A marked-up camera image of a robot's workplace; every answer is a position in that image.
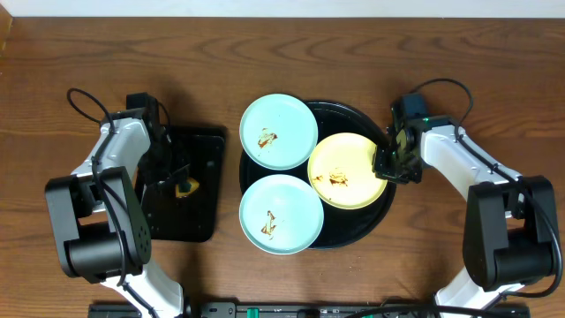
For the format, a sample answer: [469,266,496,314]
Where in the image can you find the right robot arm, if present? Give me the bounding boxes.
[373,115,564,317]

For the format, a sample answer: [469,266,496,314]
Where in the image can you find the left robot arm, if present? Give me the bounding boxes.
[45,108,185,317]

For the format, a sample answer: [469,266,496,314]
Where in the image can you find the yellow plate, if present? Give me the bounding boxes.
[307,132,388,210]

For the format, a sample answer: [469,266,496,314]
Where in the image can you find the green and yellow sponge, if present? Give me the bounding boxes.
[175,177,200,198]

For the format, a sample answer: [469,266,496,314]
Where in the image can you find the near light blue plate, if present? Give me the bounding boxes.
[238,174,324,255]

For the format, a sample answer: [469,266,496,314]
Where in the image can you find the black aluminium rail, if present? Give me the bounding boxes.
[87,302,531,318]

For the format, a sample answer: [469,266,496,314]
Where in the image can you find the rectangular black tray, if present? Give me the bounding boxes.
[134,126,226,243]

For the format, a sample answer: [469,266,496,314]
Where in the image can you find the light blue plate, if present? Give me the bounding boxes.
[238,174,324,255]
[239,94,319,170]

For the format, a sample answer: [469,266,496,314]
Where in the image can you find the far light blue plate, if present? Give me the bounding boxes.
[239,94,319,170]

